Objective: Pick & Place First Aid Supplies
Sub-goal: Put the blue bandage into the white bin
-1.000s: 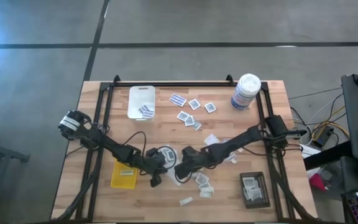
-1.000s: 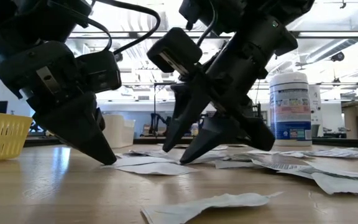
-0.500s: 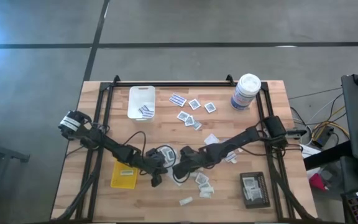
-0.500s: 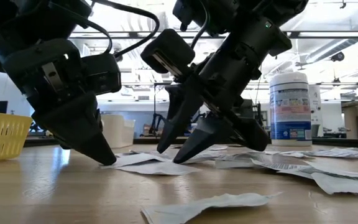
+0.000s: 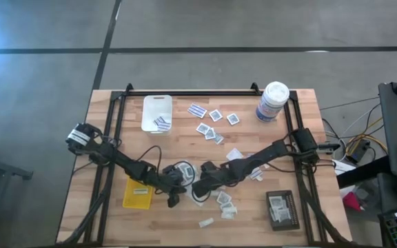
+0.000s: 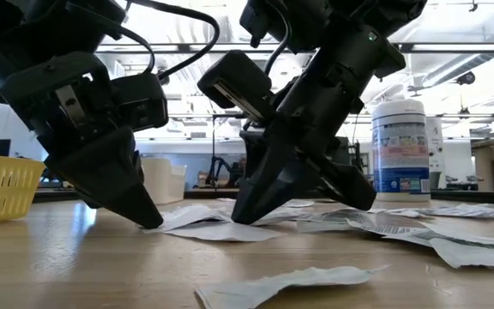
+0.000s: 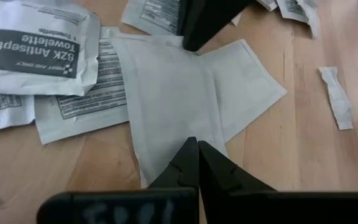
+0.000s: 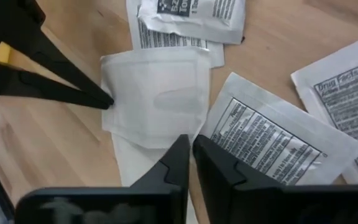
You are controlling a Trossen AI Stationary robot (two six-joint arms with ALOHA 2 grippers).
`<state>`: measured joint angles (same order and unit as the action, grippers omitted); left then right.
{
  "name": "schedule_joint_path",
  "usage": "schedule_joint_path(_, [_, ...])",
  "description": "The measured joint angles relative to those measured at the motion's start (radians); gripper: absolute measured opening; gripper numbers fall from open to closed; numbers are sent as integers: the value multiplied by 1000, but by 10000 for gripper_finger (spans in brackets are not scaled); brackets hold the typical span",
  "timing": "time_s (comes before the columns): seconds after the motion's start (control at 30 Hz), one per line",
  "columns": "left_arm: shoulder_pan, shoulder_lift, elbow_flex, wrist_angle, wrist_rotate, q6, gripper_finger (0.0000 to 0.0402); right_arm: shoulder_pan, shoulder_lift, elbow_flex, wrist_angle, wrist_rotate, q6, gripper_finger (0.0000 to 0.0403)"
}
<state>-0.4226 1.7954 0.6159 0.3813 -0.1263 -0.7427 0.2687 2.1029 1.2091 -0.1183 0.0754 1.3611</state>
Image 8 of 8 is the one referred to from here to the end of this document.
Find white antiseptic wipe packet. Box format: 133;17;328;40
290;30;358;185
126;0;226;68
199;72;358;187
137;0;247;45

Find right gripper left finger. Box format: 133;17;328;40
131;134;190;187

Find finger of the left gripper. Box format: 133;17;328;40
0;58;111;110
0;0;114;105

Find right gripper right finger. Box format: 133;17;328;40
193;134;285;187

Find plain white gauze packet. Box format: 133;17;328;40
99;46;213;150
110;133;198;224

